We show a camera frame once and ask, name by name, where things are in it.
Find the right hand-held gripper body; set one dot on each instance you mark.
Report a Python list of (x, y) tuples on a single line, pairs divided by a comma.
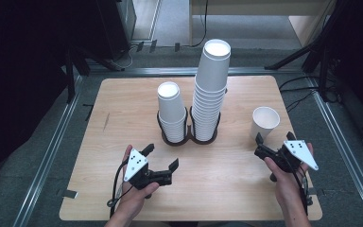
[(283, 159)]

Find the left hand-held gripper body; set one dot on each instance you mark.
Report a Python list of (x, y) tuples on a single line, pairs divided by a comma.
[(141, 175)]

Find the single white paper cup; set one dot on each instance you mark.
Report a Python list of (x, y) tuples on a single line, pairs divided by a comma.
[(264, 121)]

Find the black double cup holder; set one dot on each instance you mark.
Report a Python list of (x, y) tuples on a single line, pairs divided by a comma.
[(189, 138)]

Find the tall stack of paper cups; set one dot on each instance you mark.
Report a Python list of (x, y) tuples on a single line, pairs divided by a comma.
[(211, 82)]

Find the person's left hand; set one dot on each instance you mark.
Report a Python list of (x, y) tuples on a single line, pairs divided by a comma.
[(134, 197)]

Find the person's right hand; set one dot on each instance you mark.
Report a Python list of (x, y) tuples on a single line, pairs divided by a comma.
[(285, 186)]

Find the short stack of paper cups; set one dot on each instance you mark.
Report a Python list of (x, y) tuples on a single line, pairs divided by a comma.
[(171, 107)]

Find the grey tape piece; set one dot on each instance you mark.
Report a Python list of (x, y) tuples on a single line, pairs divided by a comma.
[(71, 194)]

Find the black tripod stand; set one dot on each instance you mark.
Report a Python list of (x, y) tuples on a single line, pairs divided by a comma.
[(321, 41)]

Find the black metal stand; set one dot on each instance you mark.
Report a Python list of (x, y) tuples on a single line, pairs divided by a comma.
[(72, 72)]

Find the black cabinet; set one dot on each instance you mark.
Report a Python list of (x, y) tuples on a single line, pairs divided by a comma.
[(115, 28)]

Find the light wooden furniture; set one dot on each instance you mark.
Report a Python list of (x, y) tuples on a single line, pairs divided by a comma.
[(264, 8)]

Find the dark curtain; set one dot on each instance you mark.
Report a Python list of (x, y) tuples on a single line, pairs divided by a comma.
[(19, 78)]

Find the aluminium frame rail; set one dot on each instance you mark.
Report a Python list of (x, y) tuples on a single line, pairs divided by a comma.
[(343, 148), (157, 71), (48, 151)]

